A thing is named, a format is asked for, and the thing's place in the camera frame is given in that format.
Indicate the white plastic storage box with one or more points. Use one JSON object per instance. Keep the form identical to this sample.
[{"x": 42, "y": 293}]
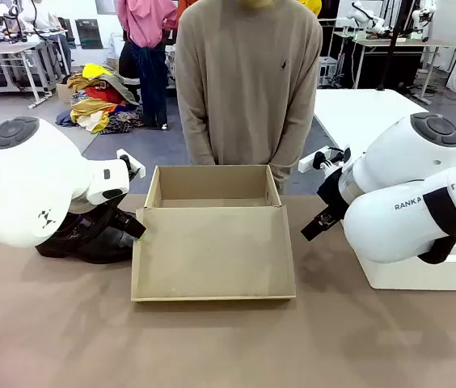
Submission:
[{"x": 414, "y": 275}]

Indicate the black equipment case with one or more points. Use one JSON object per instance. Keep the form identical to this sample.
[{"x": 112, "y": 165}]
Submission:
[{"x": 89, "y": 34}]

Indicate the colourful pile of clothes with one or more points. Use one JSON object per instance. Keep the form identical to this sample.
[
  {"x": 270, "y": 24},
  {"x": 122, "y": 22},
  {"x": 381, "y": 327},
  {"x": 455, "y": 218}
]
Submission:
[{"x": 98, "y": 101}]

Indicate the white plastic crate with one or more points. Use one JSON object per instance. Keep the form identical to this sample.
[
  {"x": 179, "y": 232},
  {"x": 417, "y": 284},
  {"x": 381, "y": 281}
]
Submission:
[{"x": 327, "y": 72}]

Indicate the person in tan sweater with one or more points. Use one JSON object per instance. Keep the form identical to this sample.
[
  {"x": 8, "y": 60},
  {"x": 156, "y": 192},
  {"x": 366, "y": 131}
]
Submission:
[{"x": 248, "y": 81}]

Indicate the person in pink top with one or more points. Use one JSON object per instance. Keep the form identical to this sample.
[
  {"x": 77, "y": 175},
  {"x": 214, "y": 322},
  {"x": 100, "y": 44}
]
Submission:
[{"x": 147, "y": 40}]

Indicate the black tripod pole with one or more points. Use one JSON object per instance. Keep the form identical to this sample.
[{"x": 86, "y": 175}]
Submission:
[{"x": 391, "y": 44}]

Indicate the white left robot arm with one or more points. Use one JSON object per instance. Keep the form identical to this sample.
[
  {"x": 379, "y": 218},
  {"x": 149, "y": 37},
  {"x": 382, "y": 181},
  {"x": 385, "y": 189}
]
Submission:
[{"x": 30, "y": 182}]

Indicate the person in blue jeans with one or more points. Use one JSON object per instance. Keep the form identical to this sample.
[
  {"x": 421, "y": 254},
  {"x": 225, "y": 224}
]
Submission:
[{"x": 56, "y": 44}]

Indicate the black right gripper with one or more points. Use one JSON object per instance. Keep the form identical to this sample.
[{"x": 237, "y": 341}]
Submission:
[{"x": 333, "y": 194}]

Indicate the small cardboard floor box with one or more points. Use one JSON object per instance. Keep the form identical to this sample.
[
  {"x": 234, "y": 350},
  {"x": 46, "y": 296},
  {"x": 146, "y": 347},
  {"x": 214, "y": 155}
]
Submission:
[{"x": 63, "y": 92}]

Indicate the person in yellow top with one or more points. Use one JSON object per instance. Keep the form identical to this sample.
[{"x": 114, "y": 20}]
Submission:
[{"x": 312, "y": 6}]

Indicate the brown cardboard shoe box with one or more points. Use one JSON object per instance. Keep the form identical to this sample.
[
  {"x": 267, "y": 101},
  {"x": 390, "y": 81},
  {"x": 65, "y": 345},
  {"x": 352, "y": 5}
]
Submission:
[{"x": 212, "y": 250}]

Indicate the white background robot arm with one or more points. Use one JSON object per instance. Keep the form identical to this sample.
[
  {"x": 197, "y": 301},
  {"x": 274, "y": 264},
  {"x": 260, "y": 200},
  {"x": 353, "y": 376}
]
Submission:
[
  {"x": 424, "y": 18},
  {"x": 367, "y": 18}
]

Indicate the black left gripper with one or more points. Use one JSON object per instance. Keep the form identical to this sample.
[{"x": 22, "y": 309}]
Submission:
[{"x": 86, "y": 224}]

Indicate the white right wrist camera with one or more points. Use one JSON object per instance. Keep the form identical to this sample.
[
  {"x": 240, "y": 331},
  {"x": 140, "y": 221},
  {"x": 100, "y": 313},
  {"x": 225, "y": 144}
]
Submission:
[{"x": 313, "y": 161}]

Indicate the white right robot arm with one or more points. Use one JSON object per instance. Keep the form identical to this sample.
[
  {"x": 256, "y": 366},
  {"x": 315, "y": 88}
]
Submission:
[{"x": 398, "y": 161}]

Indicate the black leather buckle shoe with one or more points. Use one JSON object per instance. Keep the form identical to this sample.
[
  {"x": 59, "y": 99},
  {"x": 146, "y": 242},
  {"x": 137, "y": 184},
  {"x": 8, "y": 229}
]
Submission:
[{"x": 90, "y": 252}]

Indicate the person in orange top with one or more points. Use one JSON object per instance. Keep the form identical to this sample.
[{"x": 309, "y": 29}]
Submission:
[{"x": 185, "y": 7}]

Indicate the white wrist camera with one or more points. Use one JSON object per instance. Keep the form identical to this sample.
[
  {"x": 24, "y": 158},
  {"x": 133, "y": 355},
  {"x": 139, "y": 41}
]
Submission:
[
  {"x": 130, "y": 162},
  {"x": 313, "y": 161}
]

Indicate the white frame workbench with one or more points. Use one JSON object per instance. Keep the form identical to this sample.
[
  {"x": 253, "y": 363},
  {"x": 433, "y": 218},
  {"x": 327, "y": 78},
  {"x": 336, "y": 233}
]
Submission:
[{"x": 5, "y": 52}]

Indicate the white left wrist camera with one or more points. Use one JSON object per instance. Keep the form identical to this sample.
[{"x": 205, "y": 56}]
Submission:
[{"x": 130, "y": 162}]

